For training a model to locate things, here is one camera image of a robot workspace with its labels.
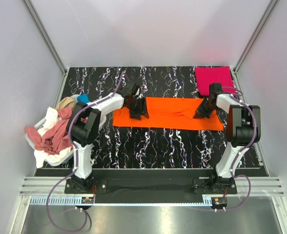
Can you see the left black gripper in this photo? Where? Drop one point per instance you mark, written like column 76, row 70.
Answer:
column 138, row 108

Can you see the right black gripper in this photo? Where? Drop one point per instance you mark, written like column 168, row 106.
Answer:
column 206, row 108

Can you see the orange t shirt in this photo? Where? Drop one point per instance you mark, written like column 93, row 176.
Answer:
column 169, row 113

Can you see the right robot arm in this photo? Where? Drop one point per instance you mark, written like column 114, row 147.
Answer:
column 242, row 131

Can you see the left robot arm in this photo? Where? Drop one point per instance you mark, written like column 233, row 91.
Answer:
column 85, row 123

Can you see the white laundry basket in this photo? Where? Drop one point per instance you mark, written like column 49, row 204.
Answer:
column 60, row 146

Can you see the folded magenta t shirt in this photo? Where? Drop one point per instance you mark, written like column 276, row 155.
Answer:
column 209, row 75

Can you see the blue t shirt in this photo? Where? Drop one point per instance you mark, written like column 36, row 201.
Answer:
column 83, row 98

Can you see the beige t shirt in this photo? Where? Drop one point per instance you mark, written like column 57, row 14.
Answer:
column 67, row 102

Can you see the dusty pink t shirt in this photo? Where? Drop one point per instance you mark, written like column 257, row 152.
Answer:
column 52, row 138

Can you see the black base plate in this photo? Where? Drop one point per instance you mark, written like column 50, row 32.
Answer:
column 144, row 186

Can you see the slotted cable duct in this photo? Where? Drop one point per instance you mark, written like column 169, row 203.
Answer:
column 62, row 200

